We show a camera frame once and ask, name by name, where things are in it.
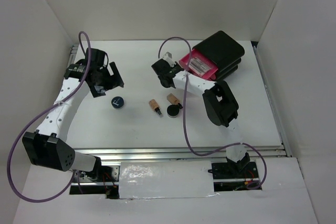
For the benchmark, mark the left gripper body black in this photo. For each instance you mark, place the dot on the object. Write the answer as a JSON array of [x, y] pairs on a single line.
[[105, 82]]

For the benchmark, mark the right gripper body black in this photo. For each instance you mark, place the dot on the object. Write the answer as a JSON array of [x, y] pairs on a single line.
[[163, 83]]

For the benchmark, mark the navy round powder jar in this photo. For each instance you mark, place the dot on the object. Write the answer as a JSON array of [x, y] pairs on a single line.
[[117, 102]]

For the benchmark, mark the clear eyelash box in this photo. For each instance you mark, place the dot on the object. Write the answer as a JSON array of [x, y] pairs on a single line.
[[198, 66]]

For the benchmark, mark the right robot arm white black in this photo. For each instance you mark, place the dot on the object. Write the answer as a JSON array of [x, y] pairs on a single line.
[[220, 105]]

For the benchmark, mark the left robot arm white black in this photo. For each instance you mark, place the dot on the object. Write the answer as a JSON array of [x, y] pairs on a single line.
[[47, 146]]

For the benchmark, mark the beige foundation tube right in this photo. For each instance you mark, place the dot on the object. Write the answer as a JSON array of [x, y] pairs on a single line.
[[174, 100]]

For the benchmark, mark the beige foundation bottle left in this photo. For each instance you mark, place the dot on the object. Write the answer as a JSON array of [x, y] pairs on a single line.
[[155, 107]]

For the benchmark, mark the black round compact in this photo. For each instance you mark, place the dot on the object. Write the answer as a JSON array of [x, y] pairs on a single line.
[[173, 110]]

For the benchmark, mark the black drawer organizer case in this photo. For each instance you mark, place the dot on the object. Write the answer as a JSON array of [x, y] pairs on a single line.
[[223, 51]]

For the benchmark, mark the white glossy cover plate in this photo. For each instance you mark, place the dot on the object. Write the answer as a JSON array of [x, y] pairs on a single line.
[[173, 179]]

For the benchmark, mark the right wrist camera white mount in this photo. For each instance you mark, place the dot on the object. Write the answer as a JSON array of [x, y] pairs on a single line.
[[168, 58]]

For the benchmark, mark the aluminium left rail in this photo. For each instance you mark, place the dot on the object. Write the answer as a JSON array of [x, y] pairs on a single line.
[[73, 53]]

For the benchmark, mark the aluminium front rail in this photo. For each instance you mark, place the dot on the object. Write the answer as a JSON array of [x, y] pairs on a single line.
[[116, 155]]

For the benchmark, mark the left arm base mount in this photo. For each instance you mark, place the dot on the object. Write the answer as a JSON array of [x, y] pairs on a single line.
[[105, 183]]

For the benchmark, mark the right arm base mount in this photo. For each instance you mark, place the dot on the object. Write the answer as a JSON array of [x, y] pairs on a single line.
[[226, 180]]

